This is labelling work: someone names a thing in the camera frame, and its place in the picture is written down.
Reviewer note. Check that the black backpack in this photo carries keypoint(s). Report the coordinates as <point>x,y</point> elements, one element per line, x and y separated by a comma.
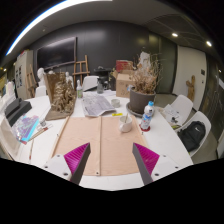
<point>191,136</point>

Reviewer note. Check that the small white figurine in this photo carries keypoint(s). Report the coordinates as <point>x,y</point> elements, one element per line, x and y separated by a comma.
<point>69,79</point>

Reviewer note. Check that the red box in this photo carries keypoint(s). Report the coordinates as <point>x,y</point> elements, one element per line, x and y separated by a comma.
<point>124,65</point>

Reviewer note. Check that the white cabinet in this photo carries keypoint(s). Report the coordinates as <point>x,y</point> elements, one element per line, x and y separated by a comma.
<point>21,73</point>

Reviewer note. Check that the wooden stirring stick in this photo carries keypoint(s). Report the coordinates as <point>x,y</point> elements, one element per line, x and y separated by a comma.
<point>126,117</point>

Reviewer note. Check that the stack of papers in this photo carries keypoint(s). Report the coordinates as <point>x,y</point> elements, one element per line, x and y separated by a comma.
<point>170,114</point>

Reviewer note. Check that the brown relief sculpture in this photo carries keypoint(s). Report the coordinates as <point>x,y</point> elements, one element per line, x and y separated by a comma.
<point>61,96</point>

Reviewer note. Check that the white ceramic mug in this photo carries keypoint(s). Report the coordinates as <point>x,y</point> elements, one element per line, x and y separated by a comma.
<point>126,126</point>

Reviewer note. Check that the cardboard box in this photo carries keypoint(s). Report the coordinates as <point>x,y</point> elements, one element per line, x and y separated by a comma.
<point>121,83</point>

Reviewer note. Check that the dark glass flask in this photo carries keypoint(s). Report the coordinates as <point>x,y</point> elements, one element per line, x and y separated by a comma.
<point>100,87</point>

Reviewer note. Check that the colourful book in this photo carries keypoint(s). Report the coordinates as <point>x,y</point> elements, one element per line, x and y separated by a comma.
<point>26,128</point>

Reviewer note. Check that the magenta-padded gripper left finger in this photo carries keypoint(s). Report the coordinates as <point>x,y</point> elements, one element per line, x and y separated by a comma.
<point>56,165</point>

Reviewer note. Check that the small white bowl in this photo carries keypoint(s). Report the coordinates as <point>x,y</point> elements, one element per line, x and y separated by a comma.
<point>115,102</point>

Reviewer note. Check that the flat round red coaster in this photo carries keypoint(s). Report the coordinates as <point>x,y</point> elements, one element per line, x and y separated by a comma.
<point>141,128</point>

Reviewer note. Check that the clear bottle with green label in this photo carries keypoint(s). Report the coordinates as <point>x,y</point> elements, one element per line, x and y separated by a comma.
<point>79,90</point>

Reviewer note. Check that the wooden figure sculpture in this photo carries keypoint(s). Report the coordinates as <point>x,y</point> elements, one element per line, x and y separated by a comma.
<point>190,88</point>

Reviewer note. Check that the long ceiling light strip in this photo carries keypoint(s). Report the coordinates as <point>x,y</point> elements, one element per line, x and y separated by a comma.
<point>46,15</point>

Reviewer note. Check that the round ceiling spotlight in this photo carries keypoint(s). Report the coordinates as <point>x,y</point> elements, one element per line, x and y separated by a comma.
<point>174,34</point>
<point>208,43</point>

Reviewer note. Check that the dried plant in grey pot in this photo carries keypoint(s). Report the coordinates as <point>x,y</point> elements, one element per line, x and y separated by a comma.
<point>141,101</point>

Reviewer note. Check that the small jar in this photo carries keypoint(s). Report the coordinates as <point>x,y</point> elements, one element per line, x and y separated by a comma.
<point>43,122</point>

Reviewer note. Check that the wooden easel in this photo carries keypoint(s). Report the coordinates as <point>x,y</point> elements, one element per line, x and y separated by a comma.
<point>31,80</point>
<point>81,70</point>

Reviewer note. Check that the black box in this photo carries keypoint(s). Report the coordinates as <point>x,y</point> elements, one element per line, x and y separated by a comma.
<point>16,110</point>

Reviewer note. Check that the paint brush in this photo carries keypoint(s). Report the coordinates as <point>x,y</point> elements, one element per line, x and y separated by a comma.
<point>40,132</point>

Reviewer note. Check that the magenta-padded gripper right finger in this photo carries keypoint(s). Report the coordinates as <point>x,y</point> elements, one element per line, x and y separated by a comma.
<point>165,165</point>

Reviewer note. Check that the blue-capped white drink bottle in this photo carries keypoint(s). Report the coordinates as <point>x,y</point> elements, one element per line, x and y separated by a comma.
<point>146,118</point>

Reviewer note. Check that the beige mat with wooden strips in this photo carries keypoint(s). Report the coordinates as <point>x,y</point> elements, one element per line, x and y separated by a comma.
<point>113,146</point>

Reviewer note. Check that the black wall screen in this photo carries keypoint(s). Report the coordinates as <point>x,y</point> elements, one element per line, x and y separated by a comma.
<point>56,52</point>

